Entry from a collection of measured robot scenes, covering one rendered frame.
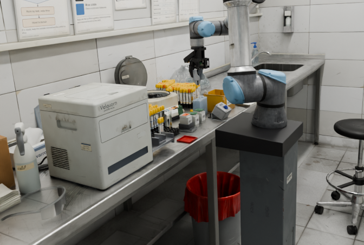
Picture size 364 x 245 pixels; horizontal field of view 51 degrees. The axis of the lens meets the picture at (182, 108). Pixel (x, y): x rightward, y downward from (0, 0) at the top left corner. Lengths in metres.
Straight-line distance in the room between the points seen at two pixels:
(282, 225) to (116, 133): 0.85
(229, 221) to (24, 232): 1.32
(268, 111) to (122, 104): 0.63
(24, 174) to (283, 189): 1.01
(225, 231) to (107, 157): 1.14
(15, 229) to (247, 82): 0.96
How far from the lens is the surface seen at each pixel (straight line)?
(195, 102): 1.98
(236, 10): 1.56
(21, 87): 1.83
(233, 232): 2.31
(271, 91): 1.59
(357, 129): 2.61
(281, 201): 1.71
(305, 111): 4.16
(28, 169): 1.37
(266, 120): 1.63
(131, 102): 1.35
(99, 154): 1.27
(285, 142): 1.53
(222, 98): 2.07
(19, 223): 1.24
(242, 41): 1.55
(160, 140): 1.60
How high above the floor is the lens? 1.45
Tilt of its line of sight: 15 degrees down
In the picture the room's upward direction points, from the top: 3 degrees counter-clockwise
